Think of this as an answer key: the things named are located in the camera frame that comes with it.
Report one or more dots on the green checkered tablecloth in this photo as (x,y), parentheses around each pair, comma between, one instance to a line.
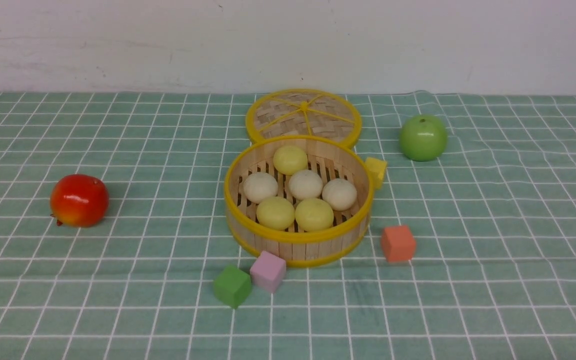
(493,276)

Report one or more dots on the bamboo steamer tray yellow rim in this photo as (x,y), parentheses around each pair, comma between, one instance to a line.
(298,247)

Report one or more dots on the yellow bun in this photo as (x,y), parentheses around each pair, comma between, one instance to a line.
(314,214)
(276,213)
(290,159)

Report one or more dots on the orange foam cube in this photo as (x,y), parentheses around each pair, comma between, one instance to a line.
(398,243)

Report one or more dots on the red toy pomegranate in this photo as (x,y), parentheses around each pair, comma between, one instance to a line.
(79,200)

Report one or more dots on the white bun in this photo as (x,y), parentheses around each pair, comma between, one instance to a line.
(340,194)
(305,184)
(260,185)

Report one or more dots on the green toy apple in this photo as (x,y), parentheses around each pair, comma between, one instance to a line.
(423,138)

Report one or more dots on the yellow foam block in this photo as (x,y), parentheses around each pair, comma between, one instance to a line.
(377,169)

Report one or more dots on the pink foam cube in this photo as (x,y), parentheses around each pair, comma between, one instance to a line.
(268,271)

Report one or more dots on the green foam cube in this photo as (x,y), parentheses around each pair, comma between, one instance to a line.
(232,286)

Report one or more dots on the woven bamboo steamer lid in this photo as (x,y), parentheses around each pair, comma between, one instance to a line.
(304,112)

